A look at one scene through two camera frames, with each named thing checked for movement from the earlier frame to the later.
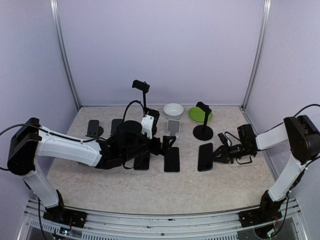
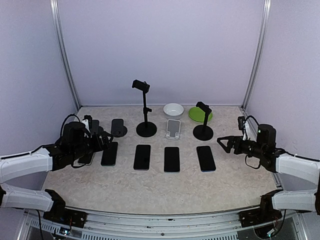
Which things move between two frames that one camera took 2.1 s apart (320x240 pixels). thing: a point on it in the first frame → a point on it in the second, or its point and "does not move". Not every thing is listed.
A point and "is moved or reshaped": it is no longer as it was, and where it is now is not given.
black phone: (205, 157) is moved or reshaped
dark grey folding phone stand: (94, 130) does not move
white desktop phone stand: (173, 128) does not move
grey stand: (115, 122) does not move
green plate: (197, 114) does not move
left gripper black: (157, 150) → (106, 143)
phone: (172, 161) does not move
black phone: (141, 162) does not move
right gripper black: (224, 150) → (231, 139)
